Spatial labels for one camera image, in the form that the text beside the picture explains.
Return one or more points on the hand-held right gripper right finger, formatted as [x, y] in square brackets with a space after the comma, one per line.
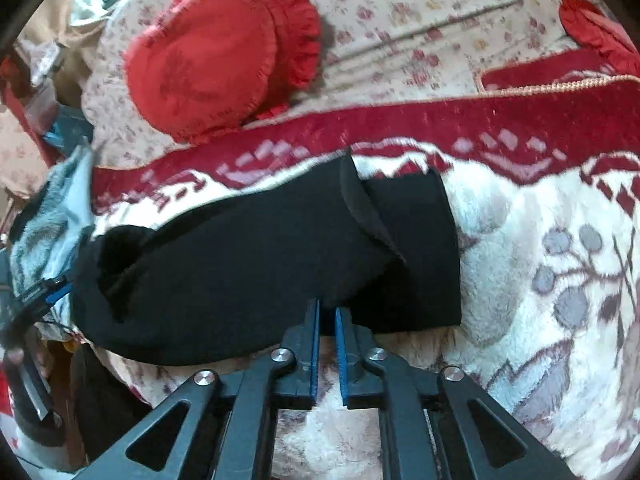
[340, 360]

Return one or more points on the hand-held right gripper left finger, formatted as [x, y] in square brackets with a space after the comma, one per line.
[314, 360]

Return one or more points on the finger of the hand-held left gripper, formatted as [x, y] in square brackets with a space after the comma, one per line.
[59, 293]

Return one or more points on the black pants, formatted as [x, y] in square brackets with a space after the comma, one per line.
[250, 260]

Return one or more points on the person's left hand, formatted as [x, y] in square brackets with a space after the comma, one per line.
[15, 356]

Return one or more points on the light blue cloth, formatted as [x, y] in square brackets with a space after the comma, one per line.
[55, 210]

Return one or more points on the floral fabric cushion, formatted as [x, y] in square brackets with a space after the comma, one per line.
[17, 150]

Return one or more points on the teal box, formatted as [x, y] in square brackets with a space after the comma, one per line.
[67, 130]

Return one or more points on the red white plush blanket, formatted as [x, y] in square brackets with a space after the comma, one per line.
[525, 210]

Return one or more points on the beige cloth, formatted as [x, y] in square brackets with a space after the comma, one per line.
[65, 45]

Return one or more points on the red round ruffled cushion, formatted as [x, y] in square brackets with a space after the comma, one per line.
[210, 60]

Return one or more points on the cream floral bedcover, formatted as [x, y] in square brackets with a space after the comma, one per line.
[400, 10]

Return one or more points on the red satin cushion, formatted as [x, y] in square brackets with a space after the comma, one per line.
[595, 30]

